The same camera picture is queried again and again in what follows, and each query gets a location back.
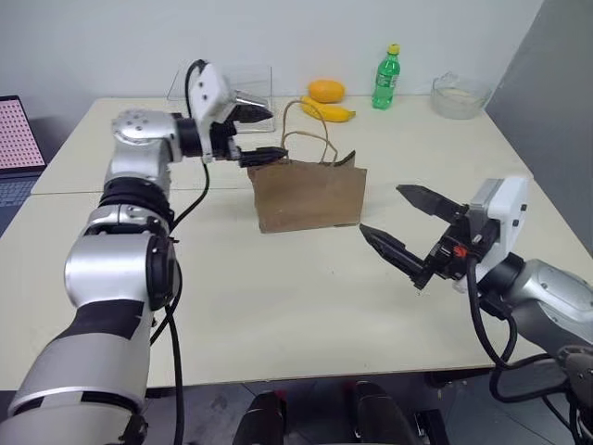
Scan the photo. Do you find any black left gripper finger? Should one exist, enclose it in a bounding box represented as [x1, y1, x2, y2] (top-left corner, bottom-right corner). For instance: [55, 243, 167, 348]
[238, 146, 291, 169]
[231, 90, 274, 126]

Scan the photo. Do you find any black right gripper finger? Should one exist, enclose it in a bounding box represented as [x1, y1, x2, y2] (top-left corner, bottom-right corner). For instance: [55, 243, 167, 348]
[359, 223, 426, 286]
[396, 184, 469, 225]

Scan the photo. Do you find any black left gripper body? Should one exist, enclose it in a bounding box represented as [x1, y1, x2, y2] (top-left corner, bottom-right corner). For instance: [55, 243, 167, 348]
[208, 105, 245, 163]

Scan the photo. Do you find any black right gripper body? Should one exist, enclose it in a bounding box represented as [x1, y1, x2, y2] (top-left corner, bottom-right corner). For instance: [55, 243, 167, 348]
[410, 204, 493, 289]

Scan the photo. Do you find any brown paper bag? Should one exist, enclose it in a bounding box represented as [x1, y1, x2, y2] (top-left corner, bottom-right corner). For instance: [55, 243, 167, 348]
[246, 99, 369, 235]

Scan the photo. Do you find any clear plastic box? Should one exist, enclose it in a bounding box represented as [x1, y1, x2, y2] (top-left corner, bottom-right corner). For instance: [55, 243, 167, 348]
[165, 63, 275, 135]

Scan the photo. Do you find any orange round fruit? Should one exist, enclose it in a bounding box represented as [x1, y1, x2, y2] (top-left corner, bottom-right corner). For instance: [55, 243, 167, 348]
[308, 79, 347, 105]

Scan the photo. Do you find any yellow banana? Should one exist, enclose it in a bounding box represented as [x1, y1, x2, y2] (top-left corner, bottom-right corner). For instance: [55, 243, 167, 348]
[299, 95, 358, 124]

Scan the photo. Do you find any clear glass bowl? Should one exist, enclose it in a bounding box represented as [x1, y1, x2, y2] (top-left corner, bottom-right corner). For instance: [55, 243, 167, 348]
[431, 70, 494, 120]

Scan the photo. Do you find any green plastic bottle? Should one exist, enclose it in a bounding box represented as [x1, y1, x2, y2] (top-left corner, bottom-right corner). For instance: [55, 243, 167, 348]
[371, 43, 402, 111]

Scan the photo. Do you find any grey partition panel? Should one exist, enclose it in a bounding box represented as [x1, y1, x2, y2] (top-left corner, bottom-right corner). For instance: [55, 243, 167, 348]
[485, 0, 593, 261]

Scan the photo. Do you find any dark rounded shape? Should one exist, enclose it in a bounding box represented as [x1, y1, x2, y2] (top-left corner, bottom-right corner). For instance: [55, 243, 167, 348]
[231, 390, 289, 445]
[350, 379, 421, 445]

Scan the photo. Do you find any open laptop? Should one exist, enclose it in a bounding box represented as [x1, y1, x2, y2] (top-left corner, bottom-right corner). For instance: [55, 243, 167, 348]
[0, 95, 48, 210]

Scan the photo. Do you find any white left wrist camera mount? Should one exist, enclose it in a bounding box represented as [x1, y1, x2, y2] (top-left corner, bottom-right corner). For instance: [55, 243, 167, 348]
[186, 62, 238, 163]

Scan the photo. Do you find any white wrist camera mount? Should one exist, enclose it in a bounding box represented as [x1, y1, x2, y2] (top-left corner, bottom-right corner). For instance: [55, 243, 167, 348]
[452, 175, 530, 294]
[186, 62, 238, 163]

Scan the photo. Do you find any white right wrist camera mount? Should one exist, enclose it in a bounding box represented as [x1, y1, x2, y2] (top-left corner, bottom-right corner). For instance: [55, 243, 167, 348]
[452, 175, 530, 294]

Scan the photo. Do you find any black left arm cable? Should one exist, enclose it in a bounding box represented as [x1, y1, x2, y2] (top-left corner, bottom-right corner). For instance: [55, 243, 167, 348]
[148, 58, 210, 445]

